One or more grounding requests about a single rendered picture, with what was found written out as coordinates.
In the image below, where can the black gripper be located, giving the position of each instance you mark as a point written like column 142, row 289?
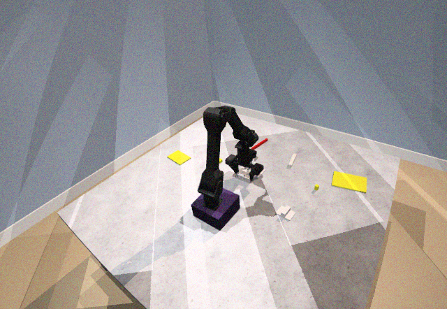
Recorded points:
column 244, row 160

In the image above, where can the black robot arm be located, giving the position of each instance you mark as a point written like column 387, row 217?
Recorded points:
column 214, row 120

